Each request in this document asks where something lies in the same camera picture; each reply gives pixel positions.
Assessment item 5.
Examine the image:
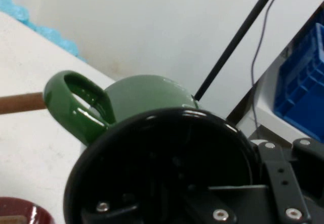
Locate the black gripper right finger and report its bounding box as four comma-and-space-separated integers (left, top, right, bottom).
258, 137, 324, 224

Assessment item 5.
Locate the cyan foam mat piece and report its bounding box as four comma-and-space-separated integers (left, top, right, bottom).
26, 23, 87, 63
0, 0, 30, 26

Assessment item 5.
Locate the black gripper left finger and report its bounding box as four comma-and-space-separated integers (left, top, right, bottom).
80, 150, 236, 224

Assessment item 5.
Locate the brown wooden mug tree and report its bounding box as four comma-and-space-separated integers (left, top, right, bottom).
0, 92, 46, 115

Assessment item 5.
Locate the blue plastic bin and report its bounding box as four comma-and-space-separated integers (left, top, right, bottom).
272, 22, 324, 144

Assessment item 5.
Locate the green mug with black inside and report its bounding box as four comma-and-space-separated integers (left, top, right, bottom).
43, 70, 261, 224

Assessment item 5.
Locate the black tripod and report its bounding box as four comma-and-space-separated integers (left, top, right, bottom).
194, 0, 285, 102

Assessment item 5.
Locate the white shelf unit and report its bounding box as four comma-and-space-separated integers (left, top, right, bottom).
226, 1, 324, 145

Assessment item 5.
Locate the thin hanging cable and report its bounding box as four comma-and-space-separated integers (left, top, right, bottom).
250, 0, 286, 135

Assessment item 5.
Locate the red mug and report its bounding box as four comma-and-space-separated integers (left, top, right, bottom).
0, 196, 56, 224

